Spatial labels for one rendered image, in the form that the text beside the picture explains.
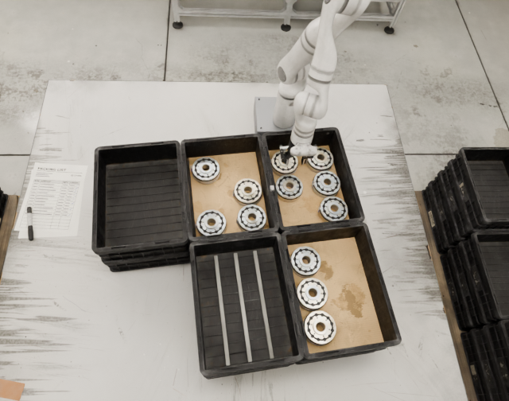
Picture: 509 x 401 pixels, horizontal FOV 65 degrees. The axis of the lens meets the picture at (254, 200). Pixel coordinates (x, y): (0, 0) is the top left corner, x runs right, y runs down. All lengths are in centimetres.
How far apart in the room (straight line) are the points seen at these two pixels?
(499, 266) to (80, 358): 185
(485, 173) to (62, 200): 198
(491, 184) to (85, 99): 199
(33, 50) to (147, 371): 252
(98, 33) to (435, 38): 260
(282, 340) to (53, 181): 109
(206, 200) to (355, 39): 228
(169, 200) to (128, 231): 18
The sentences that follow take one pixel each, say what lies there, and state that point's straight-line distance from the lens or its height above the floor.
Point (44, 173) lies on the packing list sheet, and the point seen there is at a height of 70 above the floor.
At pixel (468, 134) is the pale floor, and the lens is 316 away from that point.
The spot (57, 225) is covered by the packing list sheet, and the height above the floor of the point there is 70.
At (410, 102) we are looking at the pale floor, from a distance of 314.
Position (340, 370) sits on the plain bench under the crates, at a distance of 150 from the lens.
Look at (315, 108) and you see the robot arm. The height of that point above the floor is 122.
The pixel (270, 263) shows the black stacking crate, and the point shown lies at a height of 83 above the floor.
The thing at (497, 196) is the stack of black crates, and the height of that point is 49.
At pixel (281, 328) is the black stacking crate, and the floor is 83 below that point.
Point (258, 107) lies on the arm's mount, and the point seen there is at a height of 80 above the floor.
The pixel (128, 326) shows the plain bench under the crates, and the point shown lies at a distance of 150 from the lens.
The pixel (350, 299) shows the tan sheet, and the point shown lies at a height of 83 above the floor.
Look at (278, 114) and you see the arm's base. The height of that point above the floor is 87.
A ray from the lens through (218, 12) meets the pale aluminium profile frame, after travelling 325.
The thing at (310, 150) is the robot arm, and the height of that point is 104.
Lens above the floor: 214
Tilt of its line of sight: 63 degrees down
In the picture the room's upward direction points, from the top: 9 degrees clockwise
